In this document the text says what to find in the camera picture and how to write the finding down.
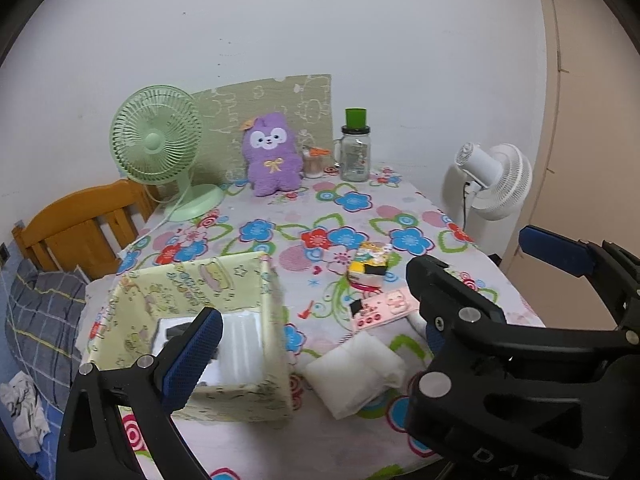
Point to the glass jar with green lid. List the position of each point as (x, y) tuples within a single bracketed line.
[(355, 157)]

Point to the wooden chair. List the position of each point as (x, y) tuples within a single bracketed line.
[(65, 225)]

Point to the yellow-green printed storage box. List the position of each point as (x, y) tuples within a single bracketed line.
[(245, 400)]

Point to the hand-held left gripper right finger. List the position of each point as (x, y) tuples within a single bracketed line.
[(435, 342)]

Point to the toothpick jar with orange lid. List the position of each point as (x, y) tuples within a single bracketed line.
[(314, 165)]

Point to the white fan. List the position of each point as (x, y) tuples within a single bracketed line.
[(500, 180)]

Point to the white cloth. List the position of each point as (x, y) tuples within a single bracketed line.
[(355, 370), (25, 410)]

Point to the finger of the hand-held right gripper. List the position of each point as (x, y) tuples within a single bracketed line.
[(450, 290), (550, 250)]

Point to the grey plaid pillow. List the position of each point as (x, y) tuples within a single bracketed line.
[(40, 315)]

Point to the green desk fan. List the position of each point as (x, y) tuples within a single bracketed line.
[(155, 142)]

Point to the green printed board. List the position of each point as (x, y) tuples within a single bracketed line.
[(280, 97)]

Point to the purple plush toy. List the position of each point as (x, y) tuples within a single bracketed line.
[(272, 160)]

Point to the white crumpled cloth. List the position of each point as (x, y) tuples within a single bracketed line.
[(25, 410)]

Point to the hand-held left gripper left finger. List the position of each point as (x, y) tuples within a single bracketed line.
[(192, 360)]

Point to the yellow cartoon tissue packet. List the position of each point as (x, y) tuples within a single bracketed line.
[(367, 262)]

